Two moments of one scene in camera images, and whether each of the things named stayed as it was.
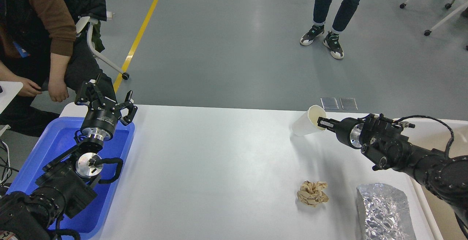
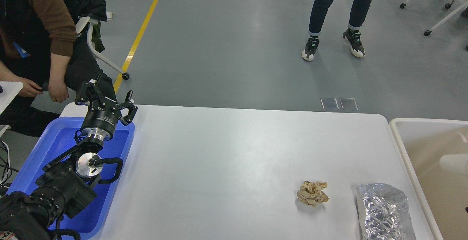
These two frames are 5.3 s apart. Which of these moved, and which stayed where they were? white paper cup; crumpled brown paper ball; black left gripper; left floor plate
Moved: white paper cup
Stayed: crumpled brown paper ball; left floor plate; black left gripper
